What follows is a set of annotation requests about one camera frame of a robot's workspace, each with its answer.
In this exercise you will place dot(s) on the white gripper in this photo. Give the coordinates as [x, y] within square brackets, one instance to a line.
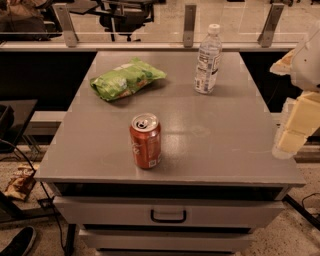
[308, 68]

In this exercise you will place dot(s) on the clear plastic water bottle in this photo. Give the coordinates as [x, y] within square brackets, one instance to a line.
[208, 60]

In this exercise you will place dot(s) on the red coke can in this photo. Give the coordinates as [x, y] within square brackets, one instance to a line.
[145, 133]

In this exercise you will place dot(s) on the grey drawer cabinet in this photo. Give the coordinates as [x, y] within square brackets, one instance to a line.
[213, 147]

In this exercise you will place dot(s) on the green chip bag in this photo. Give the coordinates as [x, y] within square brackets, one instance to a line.
[125, 80]

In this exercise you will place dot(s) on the lower grey drawer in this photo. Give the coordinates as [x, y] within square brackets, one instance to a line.
[165, 241]

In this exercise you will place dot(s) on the black office chair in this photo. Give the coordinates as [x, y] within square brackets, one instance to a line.
[122, 17]

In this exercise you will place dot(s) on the black side table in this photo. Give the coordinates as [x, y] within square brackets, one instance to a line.
[15, 117]

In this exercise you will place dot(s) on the crumpled snack bag on floor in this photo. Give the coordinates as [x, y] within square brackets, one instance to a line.
[21, 183]

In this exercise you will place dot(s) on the black shoe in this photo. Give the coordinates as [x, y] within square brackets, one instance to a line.
[21, 244]

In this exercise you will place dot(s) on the middle metal railing bracket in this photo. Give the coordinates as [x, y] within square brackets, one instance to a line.
[189, 25]

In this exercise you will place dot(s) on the top drawer with black handle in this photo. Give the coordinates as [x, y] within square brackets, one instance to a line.
[167, 212]

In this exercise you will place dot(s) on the left metal railing bracket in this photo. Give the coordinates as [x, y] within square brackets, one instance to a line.
[64, 18]

